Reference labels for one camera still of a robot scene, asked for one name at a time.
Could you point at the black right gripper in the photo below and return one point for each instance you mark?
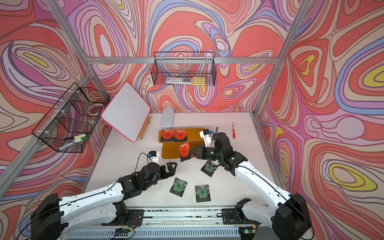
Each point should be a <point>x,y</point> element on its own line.
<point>200,155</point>

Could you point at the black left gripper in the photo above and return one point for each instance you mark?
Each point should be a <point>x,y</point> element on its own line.
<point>172,172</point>

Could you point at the red tea bag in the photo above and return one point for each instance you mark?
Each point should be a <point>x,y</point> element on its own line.
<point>167,136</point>
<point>184,152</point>
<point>180,136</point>

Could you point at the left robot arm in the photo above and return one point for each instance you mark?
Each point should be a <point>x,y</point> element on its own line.
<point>56,216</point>

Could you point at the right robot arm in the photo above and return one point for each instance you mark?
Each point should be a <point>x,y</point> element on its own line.
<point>286,214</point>

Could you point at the green tea bag small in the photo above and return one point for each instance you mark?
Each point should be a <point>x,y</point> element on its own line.
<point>178,187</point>

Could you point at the yellow wooden two-tier shelf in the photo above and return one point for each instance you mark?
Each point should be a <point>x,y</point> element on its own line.
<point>176,142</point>

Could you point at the green tea bag large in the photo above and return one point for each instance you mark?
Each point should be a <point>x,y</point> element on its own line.
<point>202,193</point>

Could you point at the red whiteboard marker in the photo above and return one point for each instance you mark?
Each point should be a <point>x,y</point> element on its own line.
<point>233,130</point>

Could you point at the white plastic box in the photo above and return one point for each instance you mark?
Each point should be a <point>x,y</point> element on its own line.
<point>167,119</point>

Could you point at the wooden whiteboard stand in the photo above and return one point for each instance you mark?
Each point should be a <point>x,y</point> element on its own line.
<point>144,128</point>

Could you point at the pink-framed whiteboard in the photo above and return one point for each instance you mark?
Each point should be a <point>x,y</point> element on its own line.
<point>127,112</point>

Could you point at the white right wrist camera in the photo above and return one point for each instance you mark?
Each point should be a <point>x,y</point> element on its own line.
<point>207,136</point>

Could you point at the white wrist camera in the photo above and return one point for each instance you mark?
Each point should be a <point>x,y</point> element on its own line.
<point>153,156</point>
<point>207,136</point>

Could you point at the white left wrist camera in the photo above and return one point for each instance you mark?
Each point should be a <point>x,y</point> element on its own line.
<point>153,156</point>

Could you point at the black wire basket back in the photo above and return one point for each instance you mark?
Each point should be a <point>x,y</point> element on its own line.
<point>184,68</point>

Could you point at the black wire basket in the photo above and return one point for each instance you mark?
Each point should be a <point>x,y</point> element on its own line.
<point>184,68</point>
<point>70,123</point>

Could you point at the black wire basket left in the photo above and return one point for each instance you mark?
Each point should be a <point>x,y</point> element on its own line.
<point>70,123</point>

